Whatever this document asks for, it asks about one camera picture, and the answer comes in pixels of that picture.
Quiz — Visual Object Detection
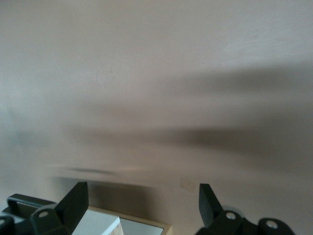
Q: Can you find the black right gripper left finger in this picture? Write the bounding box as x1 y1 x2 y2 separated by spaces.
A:
30 181 89 235

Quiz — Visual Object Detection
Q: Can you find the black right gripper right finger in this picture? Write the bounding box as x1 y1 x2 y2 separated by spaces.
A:
197 183 260 235

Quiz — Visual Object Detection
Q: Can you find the white drawer with black handle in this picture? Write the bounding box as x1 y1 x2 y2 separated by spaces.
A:
6 193 173 235

